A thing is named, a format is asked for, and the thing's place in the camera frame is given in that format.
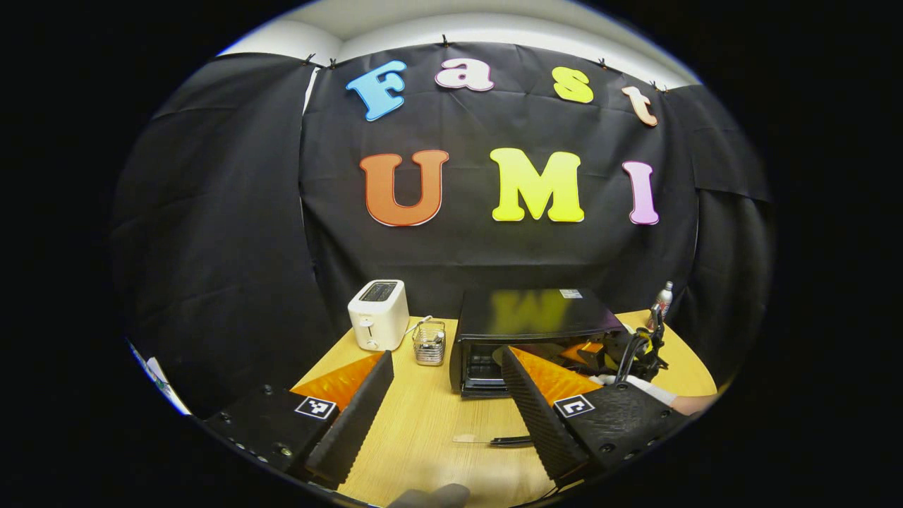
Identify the black electric oven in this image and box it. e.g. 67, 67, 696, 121
449, 288, 629, 447

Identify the pink and white spray can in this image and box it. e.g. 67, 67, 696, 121
648, 281, 674, 331

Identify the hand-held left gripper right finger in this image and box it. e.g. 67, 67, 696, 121
499, 346, 689, 489

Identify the white toaster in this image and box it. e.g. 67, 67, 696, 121
347, 279, 411, 352

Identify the black backdrop cloth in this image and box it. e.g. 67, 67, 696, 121
109, 42, 773, 417

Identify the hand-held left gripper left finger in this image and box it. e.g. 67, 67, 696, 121
203, 350, 395, 489

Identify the small wire basket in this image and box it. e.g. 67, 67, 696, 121
412, 320, 447, 367

